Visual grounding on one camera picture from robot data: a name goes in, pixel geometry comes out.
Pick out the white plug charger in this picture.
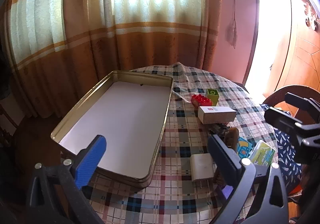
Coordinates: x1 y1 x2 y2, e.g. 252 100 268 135
190 153 217 184

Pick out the brown glossy oblong case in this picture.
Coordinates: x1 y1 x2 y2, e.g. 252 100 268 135
224 127 239 152

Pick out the white cardboard box red label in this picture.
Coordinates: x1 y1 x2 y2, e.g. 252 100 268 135
198 106 237 124

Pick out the hanging curtain tassel cord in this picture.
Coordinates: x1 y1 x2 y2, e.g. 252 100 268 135
226 0 238 48

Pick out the blue cartoon-print box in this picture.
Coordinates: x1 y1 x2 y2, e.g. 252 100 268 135
236 137 257 158

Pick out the gold door ornament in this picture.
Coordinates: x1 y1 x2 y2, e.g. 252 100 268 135
304 2 320 30

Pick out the dark door frame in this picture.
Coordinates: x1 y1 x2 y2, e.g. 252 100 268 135
243 0 260 86

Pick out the blue feather-print cushion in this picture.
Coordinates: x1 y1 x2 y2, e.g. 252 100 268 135
260 104 304 187

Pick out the orange and cream curtain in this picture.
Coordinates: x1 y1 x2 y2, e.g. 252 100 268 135
0 0 223 120

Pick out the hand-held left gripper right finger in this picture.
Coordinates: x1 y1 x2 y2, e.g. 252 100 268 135
207 134 290 224

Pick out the red toy brick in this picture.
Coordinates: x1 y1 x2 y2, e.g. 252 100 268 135
191 94 213 110

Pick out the gold metal tin tray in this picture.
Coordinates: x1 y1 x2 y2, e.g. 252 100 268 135
50 70 174 187

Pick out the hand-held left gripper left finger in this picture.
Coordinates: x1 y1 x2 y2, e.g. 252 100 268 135
25 135 107 224

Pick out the plaid tablecloth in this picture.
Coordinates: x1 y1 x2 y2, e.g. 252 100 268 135
82 62 278 224

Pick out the wooden door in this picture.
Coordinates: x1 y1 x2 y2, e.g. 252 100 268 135
262 0 320 105

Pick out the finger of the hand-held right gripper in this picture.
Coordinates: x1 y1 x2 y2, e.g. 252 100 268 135
285 92 320 125
264 107 320 164

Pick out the green toy brick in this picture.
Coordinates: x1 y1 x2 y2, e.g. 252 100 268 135
206 88 220 105

